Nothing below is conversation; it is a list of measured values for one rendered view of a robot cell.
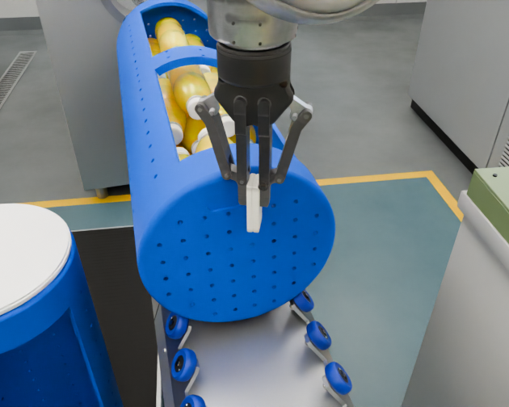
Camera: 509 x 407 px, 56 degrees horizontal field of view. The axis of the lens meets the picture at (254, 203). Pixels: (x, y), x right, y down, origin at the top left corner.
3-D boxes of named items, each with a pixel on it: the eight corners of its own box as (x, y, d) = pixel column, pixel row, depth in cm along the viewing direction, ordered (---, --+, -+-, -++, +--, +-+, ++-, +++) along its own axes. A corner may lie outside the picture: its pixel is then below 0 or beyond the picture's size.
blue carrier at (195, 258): (222, 90, 147) (215, -9, 130) (330, 302, 79) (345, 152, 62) (127, 103, 142) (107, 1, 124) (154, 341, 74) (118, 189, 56)
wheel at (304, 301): (304, 299, 75) (295, 306, 75) (320, 311, 78) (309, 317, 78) (296, 279, 79) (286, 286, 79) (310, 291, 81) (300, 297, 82)
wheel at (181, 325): (191, 328, 72) (180, 325, 71) (175, 346, 74) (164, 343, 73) (188, 305, 76) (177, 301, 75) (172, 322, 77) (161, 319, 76)
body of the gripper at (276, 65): (203, 48, 45) (208, 136, 51) (293, 52, 44) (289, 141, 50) (220, 24, 51) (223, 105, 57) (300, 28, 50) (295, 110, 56)
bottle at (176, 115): (180, 81, 107) (193, 118, 92) (174, 110, 110) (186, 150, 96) (148, 75, 104) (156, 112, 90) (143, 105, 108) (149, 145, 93)
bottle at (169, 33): (180, 45, 130) (191, 71, 116) (153, 42, 128) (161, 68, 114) (182, 18, 126) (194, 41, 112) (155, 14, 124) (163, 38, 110)
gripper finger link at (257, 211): (256, 173, 59) (262, 174, 59) (256, 218, 63) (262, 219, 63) (252, 186, 57) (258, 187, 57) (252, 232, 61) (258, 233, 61)
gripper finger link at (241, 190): (247, 170, 56) (222, 169, 57) (247, 205, 59) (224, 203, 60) (249, 164, 57) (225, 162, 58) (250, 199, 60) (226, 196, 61)
